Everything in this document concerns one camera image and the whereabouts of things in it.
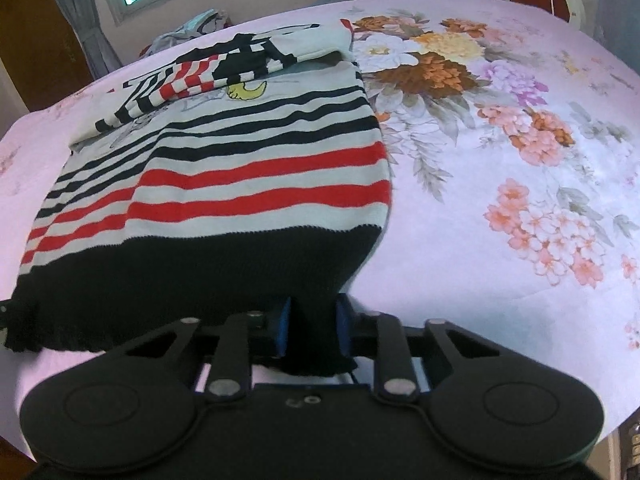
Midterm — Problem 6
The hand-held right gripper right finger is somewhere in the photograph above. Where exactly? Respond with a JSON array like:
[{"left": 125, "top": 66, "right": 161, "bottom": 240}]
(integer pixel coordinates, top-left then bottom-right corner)
[{"left": 335, "top": 294, "right": 508, "bottom": 403}]

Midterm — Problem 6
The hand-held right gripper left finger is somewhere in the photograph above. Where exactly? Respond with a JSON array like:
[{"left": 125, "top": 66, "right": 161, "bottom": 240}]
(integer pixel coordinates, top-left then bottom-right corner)
[{"left": 117, "top": 297, "right": 293, "bottom": 403}]

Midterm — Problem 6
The striped knit sweater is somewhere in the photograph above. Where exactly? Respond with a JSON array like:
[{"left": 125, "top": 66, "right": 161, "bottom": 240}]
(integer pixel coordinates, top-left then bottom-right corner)
[{"left": 5, "top": 22, "right": 393, "bottom": 378}]

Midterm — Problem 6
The pile of crumpled clothes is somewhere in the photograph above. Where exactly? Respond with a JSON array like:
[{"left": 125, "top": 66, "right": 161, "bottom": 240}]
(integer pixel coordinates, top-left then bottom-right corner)
[{"left": 140, "top": 8, "right": 233, "bottom": 56}]

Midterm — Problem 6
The pink floral bed sheet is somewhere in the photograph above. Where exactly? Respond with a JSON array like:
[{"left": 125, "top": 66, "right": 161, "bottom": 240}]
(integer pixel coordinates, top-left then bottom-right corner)
[{"left": 0, "top": 0, "right": 640, "bottom": 441}]

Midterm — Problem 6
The brown wooden door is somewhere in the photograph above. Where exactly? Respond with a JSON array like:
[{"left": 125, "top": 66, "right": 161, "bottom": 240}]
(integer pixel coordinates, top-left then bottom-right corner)
[{"left": 0, "top": 0, "right": 96, "bottom": 113}]

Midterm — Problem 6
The grey curtain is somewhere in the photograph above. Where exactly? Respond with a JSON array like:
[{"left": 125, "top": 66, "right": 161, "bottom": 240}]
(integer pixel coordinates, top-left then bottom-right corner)
[{"left": 40, "top": 0, "right": 123, "bottom": 81}]

